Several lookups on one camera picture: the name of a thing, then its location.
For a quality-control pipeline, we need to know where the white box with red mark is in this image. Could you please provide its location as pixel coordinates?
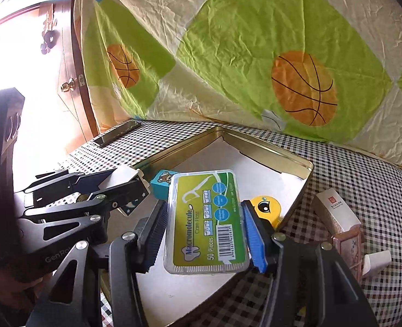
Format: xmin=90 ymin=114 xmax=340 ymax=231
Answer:
xmin=312 ymin=188 xmax=361 ymax=237

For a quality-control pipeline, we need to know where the checked bed sheet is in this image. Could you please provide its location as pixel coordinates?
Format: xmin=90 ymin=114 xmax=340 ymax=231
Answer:
xmin=56 ymin=117 xmax=402 ymax=327

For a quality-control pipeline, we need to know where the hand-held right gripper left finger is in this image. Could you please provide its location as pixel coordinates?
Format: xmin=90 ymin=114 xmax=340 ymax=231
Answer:
xmin=26 ymin=199 xmax=169 ymax=327

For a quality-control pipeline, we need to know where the pink framed box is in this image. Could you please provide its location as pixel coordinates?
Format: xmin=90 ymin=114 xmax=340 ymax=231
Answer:
xmin=330 ymin=226 xmax=367 ymax=280

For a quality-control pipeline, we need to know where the dark phone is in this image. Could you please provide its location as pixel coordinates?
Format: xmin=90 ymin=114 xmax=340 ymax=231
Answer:
xmin=94 ymin=121 xmax=143 ymax=149

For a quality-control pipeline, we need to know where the green label floss box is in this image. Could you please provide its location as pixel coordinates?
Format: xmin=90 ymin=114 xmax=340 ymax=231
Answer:
xmin=163 ymin=169 xmax=251 ymax=276

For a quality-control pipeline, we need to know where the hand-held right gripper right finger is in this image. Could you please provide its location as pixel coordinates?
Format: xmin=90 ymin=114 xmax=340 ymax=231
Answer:
xmin=241 ymin=199 xmax=380 ymax=327

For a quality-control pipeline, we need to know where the yellow round block with eyes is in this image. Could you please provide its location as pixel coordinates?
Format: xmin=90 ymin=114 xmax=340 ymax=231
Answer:
xmin=249 ymin=195 xmax=282 ymax=229

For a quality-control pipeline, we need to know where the door ornament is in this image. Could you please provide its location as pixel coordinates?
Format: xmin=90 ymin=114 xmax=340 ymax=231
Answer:
xmin=39 ymin=3 xmax=60 ymax=55

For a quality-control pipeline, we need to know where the green basketball print blanket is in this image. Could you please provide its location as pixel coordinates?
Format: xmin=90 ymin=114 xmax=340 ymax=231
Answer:
xmin=72 ymin=0 xmax=402 ymax=172

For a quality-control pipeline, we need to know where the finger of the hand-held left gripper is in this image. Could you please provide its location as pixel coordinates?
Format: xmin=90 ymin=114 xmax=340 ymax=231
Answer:
xmin=23 ymin=169 xmax=115 ymax=208
xmin=16 ymin=177 xmax=150 ymax=246

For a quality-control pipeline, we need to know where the white charger plug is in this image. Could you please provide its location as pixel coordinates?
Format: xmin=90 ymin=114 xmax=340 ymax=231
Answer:
xmin=359 ymin=250 xmax=392 ymax=280

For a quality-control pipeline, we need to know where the gold tin box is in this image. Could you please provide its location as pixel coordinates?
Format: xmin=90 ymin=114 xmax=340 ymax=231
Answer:
xmin=100 ymin=126 xmax=315 ymax=327

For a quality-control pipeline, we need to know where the wooden door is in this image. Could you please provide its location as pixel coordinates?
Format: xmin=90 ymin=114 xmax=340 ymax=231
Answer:
xmin=0 ymin=0 xmax=99 ymax=144

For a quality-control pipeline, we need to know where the blue toy block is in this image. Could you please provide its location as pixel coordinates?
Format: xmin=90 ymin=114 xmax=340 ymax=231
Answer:
xmin=150 ymin=169 xmax=179 ymax=200

